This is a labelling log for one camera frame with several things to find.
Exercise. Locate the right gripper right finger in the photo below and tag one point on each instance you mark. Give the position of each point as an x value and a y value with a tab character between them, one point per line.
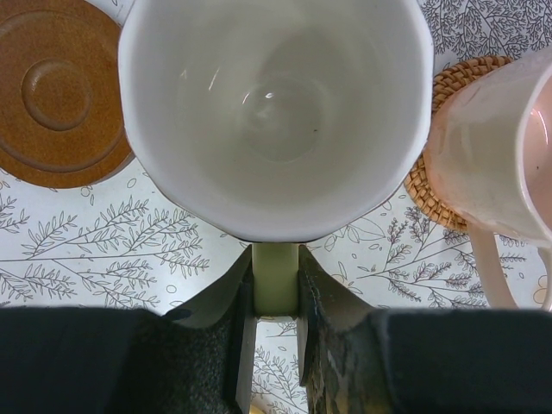
338	354

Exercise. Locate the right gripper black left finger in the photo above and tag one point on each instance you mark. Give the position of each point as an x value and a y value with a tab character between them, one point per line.
215	352

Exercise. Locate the white mug green handle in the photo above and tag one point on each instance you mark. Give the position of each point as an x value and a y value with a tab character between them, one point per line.
278	122

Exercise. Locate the pink mug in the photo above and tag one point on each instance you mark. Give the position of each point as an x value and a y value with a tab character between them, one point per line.
488	158

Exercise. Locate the dark brown coaster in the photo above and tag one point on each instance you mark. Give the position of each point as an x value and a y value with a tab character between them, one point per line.
61	116

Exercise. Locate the woven tan coaster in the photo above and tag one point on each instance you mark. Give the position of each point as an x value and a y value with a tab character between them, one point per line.
445	84

